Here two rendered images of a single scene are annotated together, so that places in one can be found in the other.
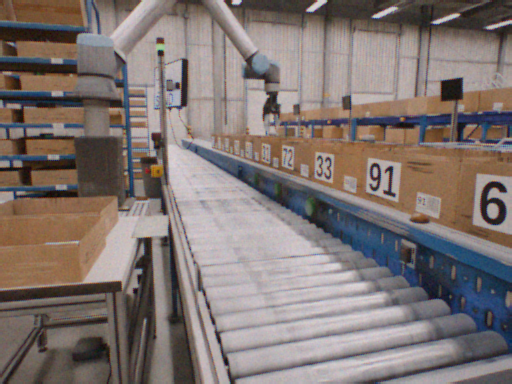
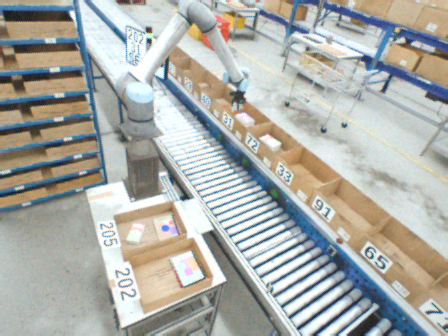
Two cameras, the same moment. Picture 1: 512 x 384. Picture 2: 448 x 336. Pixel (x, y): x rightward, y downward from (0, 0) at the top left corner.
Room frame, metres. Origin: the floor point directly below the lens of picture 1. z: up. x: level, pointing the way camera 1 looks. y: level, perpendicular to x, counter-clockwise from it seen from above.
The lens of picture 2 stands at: (0.08, 0.78, 2.27)
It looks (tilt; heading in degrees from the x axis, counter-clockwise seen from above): 39 degrees down; 337
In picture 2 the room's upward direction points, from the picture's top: 10 degrees clockwise
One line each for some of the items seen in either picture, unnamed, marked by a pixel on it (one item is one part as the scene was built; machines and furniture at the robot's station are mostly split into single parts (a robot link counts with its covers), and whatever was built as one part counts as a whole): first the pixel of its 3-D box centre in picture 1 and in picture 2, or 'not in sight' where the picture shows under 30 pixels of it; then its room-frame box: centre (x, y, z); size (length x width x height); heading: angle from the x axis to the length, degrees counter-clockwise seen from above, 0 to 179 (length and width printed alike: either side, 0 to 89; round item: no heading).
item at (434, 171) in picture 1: (443, 181); (346, 210); (1.02, -0.54, 0.96); 0.39 x 0.29 x 0.17; 16
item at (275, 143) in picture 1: (292, 153); (245, 121); (2.15, -0.22, 0.96); 0.39 x 0.29 x 0.17; 16
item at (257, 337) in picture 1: (341, 327); (314, 292); (0.66, -0.17, 0.72); 0.52 x 0.05 x 0.05; 106
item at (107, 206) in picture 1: (53, 219); (150, 228); (1.22, 0.71, 0.80); 0.38 x 0.28 x 0.10; 100
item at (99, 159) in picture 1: (101, 171); (143, 168); (1.66, 0.71, 0.91); 0.26 x 0.26 x 0.33; 12
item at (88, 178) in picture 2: not in sight; (76, 173); (2.53, 1.33, 0.19); 0.40 x 0.30 x 0.10; 107
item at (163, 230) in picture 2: not in sight; (166, 228); (1.24, 0.61, 0.76); 0.19 x 0.14 x 0.02; 7
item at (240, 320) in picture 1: (326, 311); (307, 283); (0.72, -0.15, 0.72); 0.52 x 0.05 x 0.05; 106
